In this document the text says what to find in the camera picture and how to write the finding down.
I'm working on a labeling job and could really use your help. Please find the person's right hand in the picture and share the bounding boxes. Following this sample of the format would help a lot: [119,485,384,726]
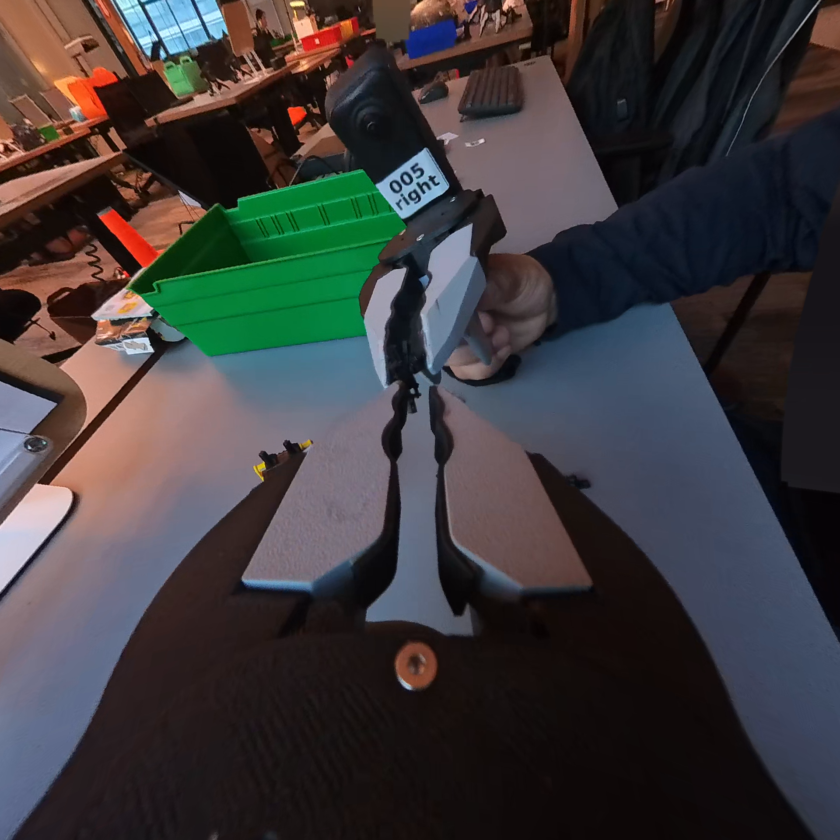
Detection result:
[449,252,559,382]

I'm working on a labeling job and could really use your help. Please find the hanging dark jackets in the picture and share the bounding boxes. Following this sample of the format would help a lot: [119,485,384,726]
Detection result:
[567,0,823,206]

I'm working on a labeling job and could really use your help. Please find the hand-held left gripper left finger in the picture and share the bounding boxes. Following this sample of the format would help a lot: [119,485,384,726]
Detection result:
[241,386,403,609]

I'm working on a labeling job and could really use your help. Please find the white monitor base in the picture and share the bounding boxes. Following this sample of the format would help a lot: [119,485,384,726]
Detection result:
[0,484,75,595]

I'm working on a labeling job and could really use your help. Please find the dark wooden desk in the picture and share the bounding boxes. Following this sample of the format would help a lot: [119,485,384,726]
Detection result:
[0,152,143,277]
[146,49,343,193]

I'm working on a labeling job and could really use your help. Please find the coiled black cable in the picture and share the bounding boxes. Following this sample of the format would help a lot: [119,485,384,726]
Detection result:
[84,238,127,281]

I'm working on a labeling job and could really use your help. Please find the green tote bag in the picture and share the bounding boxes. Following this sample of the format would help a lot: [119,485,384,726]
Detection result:
[162,56,209,95]

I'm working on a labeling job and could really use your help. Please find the yellow black lego vehicle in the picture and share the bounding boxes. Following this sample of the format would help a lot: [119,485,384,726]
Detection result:
[252,437,314,484]

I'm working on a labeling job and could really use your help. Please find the green plastic bin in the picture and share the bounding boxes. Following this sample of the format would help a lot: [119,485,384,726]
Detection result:
[127,169,408,357]

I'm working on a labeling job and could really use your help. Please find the person's right forearm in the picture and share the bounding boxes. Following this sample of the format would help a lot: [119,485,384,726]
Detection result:
[528,108,840,340]

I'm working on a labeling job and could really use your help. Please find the blue storage bin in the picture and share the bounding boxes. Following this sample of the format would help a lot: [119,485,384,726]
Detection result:
[405,18,459,59]

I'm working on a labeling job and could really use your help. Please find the black lego track chain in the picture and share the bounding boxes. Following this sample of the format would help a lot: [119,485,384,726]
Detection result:
[384,308,426,416]

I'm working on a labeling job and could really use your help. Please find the snack packets beside bin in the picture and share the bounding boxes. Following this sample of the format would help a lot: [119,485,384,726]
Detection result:
[92,292,186,356]

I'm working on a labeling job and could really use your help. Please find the orange plastic bin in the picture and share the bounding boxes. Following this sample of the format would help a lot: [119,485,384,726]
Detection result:
[55,67,119,121]

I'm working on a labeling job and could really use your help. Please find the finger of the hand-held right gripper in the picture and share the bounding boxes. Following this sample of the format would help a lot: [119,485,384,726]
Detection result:
[362,266,413,389]
[419,222,488,373]

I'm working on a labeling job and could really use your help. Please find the red storage bins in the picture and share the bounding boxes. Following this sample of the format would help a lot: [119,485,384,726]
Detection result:
[300,16,361,53]

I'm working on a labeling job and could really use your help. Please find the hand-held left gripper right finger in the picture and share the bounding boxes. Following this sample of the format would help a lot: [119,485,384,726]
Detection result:
[429,385,595,615]

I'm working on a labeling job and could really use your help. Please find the dark computer keyboard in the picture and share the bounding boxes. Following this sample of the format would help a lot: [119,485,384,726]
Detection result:
[457,64,525,123]

